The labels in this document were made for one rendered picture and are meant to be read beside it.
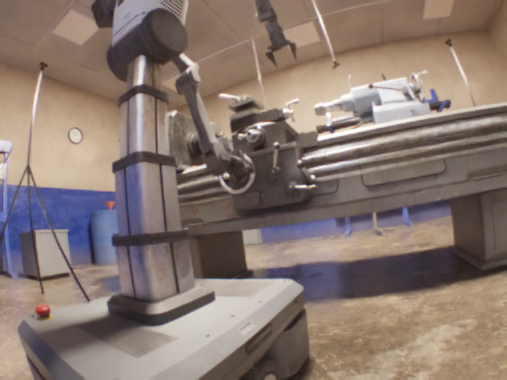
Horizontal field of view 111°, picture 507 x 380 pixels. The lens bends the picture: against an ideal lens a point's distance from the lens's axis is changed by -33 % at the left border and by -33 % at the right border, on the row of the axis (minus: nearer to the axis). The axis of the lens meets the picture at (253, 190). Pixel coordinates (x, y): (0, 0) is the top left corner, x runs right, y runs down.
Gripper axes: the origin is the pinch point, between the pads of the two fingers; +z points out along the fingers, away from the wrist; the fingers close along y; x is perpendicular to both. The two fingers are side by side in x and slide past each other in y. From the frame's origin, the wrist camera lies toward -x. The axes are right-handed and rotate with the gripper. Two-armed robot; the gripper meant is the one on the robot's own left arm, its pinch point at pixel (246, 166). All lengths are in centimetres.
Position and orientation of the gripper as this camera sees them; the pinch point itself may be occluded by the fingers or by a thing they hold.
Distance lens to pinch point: 123.2
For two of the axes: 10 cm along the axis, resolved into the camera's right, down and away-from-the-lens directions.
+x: 8.5, -3.6, -3.7
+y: 3.1, 9.3, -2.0
